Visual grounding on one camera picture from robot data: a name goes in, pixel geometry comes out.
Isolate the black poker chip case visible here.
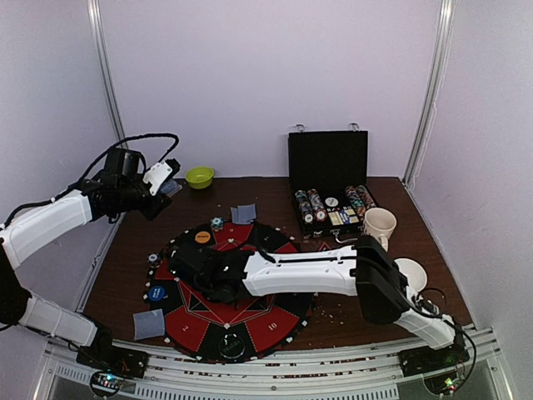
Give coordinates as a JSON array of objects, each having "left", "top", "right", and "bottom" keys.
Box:
[{"left": 287, "top": 127, "right": 376, "bottom": 239}]

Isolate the clear round dealer button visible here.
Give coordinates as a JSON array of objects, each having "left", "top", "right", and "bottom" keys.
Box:
[{"left": 218, "top": 333, "right": 246, "bottom": 360}]

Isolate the blue yellow card box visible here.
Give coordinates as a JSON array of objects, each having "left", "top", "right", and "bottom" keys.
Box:
[{"left": 328, "top": 208, "right": 359, "bottom": 226}]

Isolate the blue small blind button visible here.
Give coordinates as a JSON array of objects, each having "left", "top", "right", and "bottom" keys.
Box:
[{"left": 147, "top": 286, "right": 167, "bottom": 302}]

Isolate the round red black poker mat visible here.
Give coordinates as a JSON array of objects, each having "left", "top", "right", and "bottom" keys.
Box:
[{"left": 133, "top": 221, "right": 316, "bottom": 363}]

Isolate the blue deck of cards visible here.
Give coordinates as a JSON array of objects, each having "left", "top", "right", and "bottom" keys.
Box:
[{"left": 159, "top": 179, "right": 182, "bottom": 198}]

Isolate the orange big blind button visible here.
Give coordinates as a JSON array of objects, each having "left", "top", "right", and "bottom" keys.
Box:
[{"left": 194, "top": 230, "right": 212, "bottom": 244}]

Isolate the left aluminium frame post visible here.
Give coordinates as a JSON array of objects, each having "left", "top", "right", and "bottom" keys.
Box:
[{"left": 87, "top": 0, "right": 126, "bottom": 140}]

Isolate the white round button in case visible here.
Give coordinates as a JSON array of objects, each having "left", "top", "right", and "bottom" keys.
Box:
[{"left": 325, "top": 197, "right": 339, "bottom": 207}]

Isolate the aluminium frame post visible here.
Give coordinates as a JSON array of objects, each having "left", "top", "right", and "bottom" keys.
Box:
[
  {"left": 87, "top": 0, "right": 126, "bottom": 140},
  {"left": 403, "top": 0, "right": 456, "bottom": 190}
]

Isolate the dealt blue playing card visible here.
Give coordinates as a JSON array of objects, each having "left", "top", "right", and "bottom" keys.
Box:
[{"left": 230, "top": 203, "right": 257, "bottom": 225}]

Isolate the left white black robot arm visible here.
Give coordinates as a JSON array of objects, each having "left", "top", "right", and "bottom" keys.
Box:
[{"left": 1, "top": 148, "right": 180, "bottom": 378}]

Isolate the white orange ceramic bowl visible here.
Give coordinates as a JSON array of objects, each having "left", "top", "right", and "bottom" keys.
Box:
[{"left": 395, "top": 257, "right": 428, "bottom": 292}]

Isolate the black red triangular token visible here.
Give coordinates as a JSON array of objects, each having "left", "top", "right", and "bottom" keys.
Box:
[{"left": 318, "top": 241, "right": 331, "bottom": 252}]

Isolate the white printed ceramic mug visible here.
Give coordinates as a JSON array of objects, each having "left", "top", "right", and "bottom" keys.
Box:
[{"left": 363, "top": 207, "right": 397, "bottom": 252}]

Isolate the poker chip stack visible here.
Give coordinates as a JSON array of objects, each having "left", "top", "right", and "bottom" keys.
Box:
[
  {"left": 147, "top": 252, "right": 162, "bottom": 268},
  {"left": 211, "top": 217, "right": 224, "bottom": 232}
]

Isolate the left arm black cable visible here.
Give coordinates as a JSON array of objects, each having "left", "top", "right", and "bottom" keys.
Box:
[{"left": 62, "top": 132, "right": 181, "bottom": 193}]

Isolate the lime green plastic bowl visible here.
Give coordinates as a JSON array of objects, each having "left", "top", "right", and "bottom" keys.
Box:
[{"left": 185, "top": 167, "right": 215, "bottom": 190}]

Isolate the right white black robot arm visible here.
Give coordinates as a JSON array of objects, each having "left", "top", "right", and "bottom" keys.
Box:
[{"left": 166, "top": 236, "right": 468, "bottom": 368}]

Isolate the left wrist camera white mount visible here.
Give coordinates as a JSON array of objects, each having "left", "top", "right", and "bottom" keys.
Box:
[{"left": 142, "top": 158, "right": 181, "bottom": 196}]

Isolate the right aluminium frame post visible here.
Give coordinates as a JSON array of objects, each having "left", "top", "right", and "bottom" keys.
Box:
[{"left": 403, "top": 0, "right": 456, "bottom": 190}]

